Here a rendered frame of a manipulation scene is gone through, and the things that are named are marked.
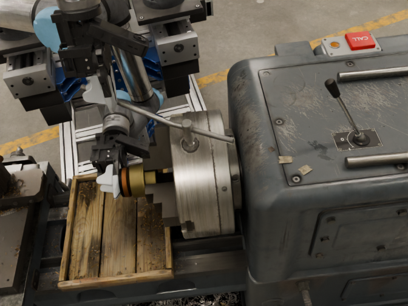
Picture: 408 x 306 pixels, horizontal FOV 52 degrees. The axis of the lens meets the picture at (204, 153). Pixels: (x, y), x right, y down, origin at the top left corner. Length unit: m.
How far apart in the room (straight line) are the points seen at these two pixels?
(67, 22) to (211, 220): 0.50
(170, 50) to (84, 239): 0.66
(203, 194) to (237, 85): 0.29
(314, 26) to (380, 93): 2.44
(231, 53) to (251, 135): 2.27
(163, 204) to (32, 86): 0.68
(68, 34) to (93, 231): 0.63
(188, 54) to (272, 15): 2.15
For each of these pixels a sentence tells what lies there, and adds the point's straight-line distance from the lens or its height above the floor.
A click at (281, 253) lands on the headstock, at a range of 1.00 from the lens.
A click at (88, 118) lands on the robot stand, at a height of 0.21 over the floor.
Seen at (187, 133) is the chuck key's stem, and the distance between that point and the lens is 0.86.
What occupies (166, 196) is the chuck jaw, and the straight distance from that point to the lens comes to 1.00.
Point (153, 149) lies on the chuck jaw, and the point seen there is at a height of 1.16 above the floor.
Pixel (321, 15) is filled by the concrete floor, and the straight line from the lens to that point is 3.57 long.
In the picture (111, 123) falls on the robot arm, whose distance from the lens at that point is 1.16.
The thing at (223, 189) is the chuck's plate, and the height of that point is 1.18.
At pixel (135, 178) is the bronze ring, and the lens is 1.03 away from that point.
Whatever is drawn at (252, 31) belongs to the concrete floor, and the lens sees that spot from 3.36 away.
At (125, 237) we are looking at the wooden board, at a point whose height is 0.88.
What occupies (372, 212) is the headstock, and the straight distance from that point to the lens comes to 0.94.
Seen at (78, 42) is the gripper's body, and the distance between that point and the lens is 0.82.
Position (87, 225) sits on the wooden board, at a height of 0.89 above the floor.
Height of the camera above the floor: 1.93
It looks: 51 degrees down
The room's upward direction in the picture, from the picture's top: 7 degrees counter-clockwise
